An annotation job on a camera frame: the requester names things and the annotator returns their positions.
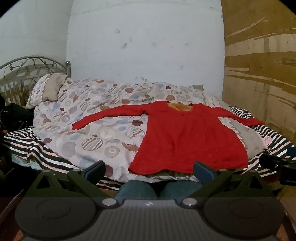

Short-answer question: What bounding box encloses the black and white striped sheet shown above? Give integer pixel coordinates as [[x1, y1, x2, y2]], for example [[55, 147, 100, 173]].
[[3, 105, 296, 193]]

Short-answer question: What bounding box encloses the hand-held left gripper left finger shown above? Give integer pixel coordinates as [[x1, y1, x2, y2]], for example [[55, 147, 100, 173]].
[[24, 160, 119, 208]]

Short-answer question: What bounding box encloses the metal bed headboard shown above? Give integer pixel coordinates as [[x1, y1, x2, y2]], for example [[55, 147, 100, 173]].
[[0, 56, 71, 107]]

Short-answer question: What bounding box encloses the red long-sleeved garment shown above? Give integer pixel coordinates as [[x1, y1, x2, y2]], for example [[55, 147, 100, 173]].
[[72, 101, 265, 175]]

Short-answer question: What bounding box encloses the person's right leg in jeans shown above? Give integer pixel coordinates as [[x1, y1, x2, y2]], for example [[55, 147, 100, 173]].
[[159, 180, 204, 200]]

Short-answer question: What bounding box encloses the pink cloth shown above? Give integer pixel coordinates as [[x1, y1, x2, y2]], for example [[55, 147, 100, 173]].
[[262, 137, 274, 149]]

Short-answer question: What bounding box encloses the patterned beige pillow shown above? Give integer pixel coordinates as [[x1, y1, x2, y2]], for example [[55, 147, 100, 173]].
[[25, 73, 68, 109]]

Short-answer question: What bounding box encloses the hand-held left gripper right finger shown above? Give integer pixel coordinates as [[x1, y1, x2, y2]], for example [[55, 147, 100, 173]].
[[180, 161, 277, 208]]

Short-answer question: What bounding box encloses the person's leg in jeans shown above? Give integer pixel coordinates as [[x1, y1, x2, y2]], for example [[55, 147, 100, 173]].
[[159, 180, 204, 200], [113, 180, 158, 200]]

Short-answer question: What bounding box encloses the person's left leg in jeans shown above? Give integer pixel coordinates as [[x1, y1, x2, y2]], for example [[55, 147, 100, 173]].
[[113, 180, 158, 200]]

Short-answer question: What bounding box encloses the dark cloth pile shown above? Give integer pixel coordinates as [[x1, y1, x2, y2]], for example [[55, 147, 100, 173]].
[[0, 93, 35, 136]]

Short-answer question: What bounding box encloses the plywood panel board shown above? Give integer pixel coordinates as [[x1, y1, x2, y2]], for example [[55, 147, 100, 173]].
[[221, 0, 296, 144]]

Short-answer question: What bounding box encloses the dotted patterned quilt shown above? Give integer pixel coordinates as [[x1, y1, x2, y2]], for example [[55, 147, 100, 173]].
[[25, 77, 264, 183]]

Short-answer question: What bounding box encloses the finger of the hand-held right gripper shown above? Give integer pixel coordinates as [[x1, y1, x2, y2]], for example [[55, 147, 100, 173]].
[[259, 146, 296, 169]]

